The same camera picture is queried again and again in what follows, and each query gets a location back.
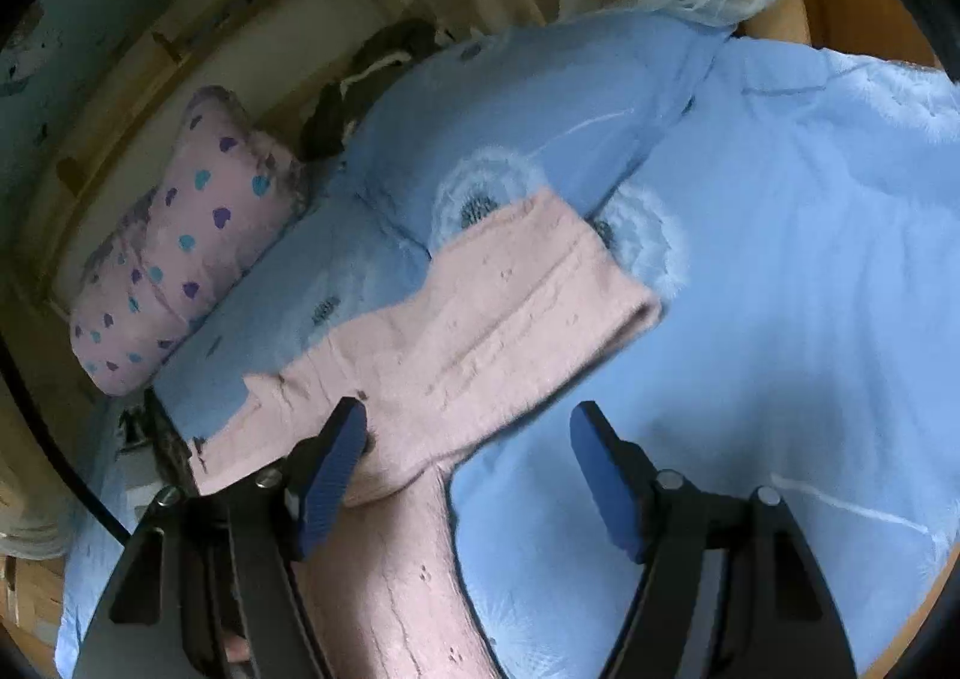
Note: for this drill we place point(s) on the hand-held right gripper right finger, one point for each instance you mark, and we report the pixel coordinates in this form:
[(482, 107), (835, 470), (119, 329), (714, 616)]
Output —
[(600, 476)]

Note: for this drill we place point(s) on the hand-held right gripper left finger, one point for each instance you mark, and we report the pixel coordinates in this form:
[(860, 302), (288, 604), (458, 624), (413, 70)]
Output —
[(330, 473)]

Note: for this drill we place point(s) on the pink knitted sweater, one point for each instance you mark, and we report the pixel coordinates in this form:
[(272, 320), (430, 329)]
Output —
[(480, 334)]

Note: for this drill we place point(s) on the blue dandelion-print blanket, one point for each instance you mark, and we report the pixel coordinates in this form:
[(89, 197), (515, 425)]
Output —
[(735, 274)]

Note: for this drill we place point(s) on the pink heart-print pillow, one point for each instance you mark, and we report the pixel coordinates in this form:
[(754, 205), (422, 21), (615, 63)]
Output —
[(184, 244)]

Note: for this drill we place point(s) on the dark cloth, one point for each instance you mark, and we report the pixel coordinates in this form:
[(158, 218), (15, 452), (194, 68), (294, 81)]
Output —
[(360, 87)]

